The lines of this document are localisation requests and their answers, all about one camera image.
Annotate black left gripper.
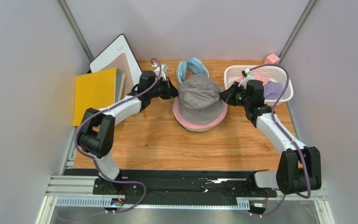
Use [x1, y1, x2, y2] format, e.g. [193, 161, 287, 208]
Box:
[148, 77, 180, 100]

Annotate pink bucket hat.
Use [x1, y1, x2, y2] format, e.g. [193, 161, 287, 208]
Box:
[172, 99, 228, 132]

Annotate grey hat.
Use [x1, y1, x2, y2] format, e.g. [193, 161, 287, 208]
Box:
[176, 74, 226, 125]

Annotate pink and beige reversible hat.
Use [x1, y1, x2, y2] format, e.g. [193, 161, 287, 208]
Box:
[179, 123, 218, 132]

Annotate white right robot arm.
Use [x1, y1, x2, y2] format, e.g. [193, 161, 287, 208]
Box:
[220, 80, 322, 198]

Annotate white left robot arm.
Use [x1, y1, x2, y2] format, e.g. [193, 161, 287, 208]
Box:
[74, 70, 178, 182]

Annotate white perforated plastic basket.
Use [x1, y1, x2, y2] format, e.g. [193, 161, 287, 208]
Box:
[224, 65, 294, 105]

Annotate light blue headphones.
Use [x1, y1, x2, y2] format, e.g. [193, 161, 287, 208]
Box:
[176, 57, 210, 84]

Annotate pink cloth in basket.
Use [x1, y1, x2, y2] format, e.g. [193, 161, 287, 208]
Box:
[235, 73, 270, 86]

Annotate lavender cloth in basket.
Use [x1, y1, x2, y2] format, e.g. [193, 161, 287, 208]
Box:
[264, 81, 283, 100]

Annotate small pink box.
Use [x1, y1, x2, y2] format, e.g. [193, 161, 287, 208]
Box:
[263, 53, 280, 64]

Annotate pink brown folder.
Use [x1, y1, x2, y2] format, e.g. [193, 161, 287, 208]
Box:
[102, 53, 134, 99]

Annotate yellow binder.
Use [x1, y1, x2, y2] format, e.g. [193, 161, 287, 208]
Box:
[73, 68, 125, 126]

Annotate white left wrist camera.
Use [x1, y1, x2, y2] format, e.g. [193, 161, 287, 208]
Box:
[152, 63, 169, 81]

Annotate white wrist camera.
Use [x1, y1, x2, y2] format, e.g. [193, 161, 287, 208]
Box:
[239, 69, 255, 88]
[152, 63, 169, 81]

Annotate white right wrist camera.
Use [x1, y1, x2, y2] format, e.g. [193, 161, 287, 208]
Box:
[239, 69, 255, 88]

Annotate white board black frame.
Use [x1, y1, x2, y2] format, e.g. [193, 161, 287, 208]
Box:
[89, 34, 142, 88]

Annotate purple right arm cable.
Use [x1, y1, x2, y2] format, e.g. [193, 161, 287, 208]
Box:
[244, 63, 311, 217]

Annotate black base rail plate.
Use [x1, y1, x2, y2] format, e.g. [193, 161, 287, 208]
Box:
[92, 169, 277, 206]

